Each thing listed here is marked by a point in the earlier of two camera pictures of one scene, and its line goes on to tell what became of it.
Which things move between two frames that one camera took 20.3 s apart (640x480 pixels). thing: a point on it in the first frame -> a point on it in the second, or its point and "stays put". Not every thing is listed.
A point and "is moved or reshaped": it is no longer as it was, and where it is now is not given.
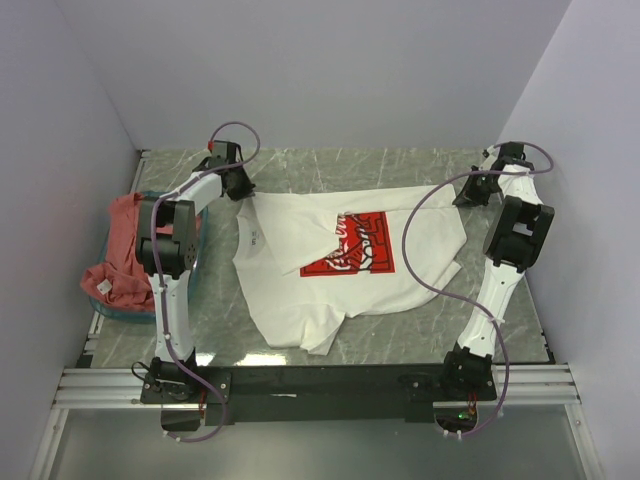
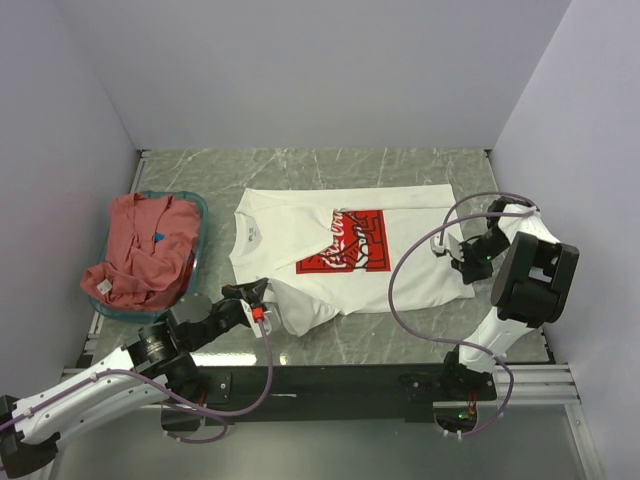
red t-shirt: x=122 y=280 stays put
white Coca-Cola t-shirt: x=304 y=262 is moved or reshaped
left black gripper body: x=242 y=184 -> x=227 y=313
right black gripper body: x=478 y=189 -> x=477 y=256
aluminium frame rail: x=547 y=386 stays put
